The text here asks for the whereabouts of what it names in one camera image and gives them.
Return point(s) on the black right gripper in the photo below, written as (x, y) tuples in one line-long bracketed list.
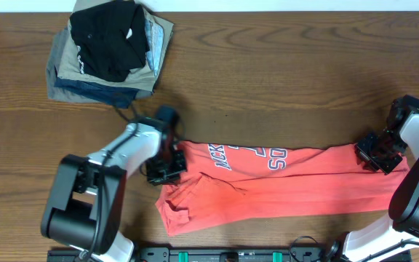
[(362, 154)]

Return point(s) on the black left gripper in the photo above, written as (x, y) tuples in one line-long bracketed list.
[(181, 166)]

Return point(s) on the coral red t-shirt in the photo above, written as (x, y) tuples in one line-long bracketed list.
[(225, 184)]

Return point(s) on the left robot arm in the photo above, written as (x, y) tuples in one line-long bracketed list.
[(84, 206)]

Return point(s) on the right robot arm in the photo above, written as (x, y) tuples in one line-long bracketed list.
[(391, 237)]

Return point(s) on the dark blue folded garment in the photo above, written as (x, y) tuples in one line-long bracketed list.
[(120, 97)]

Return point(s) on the grey folded garment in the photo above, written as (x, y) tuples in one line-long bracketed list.
[(55, 78)]

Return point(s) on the light blue folded garment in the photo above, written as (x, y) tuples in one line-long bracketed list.
[(155, 38)]

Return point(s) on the black folded shirt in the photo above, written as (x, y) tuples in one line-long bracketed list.
[(111, 39)]

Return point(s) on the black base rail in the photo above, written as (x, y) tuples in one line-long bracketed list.
[(163, 254)]

